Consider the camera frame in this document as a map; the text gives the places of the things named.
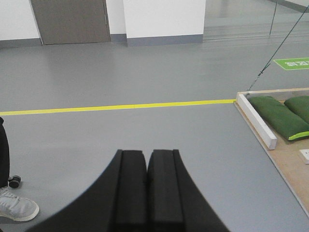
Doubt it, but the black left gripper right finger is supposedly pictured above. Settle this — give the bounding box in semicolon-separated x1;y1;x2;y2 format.
147;149;229;232

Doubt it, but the thin dark guy rope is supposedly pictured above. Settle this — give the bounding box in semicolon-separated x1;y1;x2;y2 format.
245;7;309;95

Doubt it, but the wooden plywood platform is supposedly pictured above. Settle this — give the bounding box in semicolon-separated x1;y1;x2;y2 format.
238;87;309;215

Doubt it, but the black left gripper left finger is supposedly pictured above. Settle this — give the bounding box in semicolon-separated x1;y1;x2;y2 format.
29;150;147;232

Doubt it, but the white diagonal brace frame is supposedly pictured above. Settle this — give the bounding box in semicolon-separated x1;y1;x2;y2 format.
299;149;309;164

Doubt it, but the grey office chair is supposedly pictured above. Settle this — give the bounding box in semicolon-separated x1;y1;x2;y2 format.
8;175;21;189

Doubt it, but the white wooden base beam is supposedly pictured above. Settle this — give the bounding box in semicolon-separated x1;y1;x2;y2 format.
235;92;278;150

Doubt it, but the right green cushion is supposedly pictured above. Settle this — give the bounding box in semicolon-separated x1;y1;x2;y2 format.
284;96;309;123

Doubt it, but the green cushion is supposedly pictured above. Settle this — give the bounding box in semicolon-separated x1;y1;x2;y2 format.
284;96;309;123
249;96;309;141

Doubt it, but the yellow floor tape line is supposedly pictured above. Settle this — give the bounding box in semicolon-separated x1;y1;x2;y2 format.
0;99;236;116

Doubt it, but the green floor sign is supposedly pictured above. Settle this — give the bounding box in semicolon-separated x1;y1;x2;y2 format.
274;58;309;71

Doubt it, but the seated person in black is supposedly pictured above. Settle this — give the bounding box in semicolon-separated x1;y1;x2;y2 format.
0;118;40;222

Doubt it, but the brown grey door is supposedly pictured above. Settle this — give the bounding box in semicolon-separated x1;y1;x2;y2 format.
30;0;111;45

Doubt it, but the left green cushion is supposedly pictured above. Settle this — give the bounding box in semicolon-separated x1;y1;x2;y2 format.
249;96;309;141

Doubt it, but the white column with grey base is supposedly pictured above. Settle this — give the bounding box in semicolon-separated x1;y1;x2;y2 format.
123;0;206;47

